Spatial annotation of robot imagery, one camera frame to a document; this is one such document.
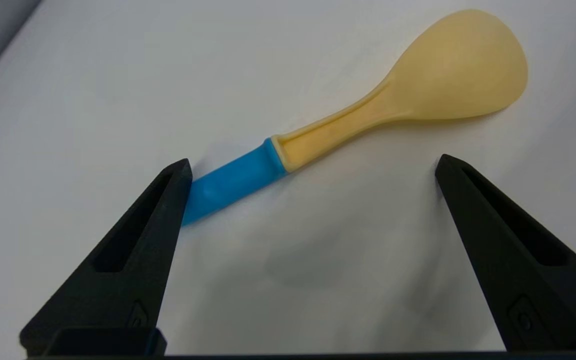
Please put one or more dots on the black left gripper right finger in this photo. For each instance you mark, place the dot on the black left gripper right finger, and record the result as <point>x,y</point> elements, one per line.
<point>528,280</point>

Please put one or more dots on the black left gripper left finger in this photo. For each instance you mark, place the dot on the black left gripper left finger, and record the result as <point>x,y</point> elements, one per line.
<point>118,300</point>

